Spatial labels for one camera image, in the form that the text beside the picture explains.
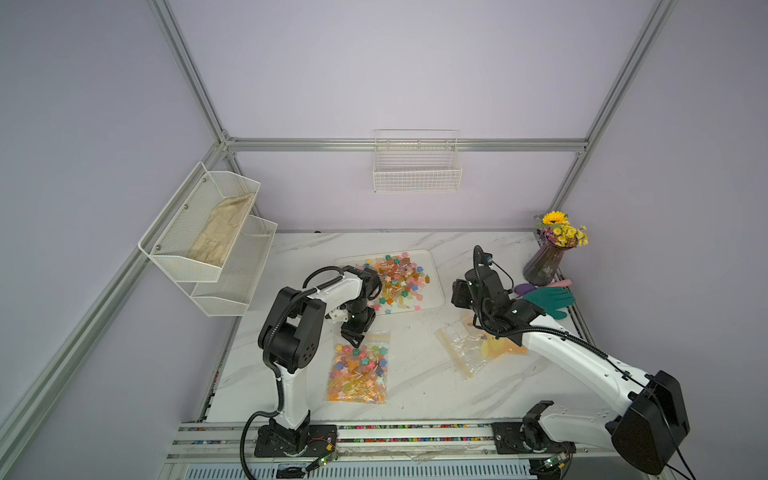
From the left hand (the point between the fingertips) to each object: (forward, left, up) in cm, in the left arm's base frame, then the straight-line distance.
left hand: (366, 336), depth 91 cm
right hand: (+7, -28, +16) cm, 33 cm away
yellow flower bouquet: (+23, -59, +23) cm, 67 cm away
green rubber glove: (+13, -61, +1) cm, 62 cm away
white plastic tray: (+16, -22, -1) cm, 27 cm away
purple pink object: (+19, -55, -1) cm, 58 cm away
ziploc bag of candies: (-3, -30, +1) cm, 30 cm away
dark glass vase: (+21, -58, +8) cm, 62 cm away
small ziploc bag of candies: (-3, -38, 0) cm, 38 cm away
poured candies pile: (+20, -11, +1) cm, 23 cm away
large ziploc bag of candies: (-12, +1, 0) cm, 12 cm away
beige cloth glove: (+18, +39, +29) cm, 51 cm away
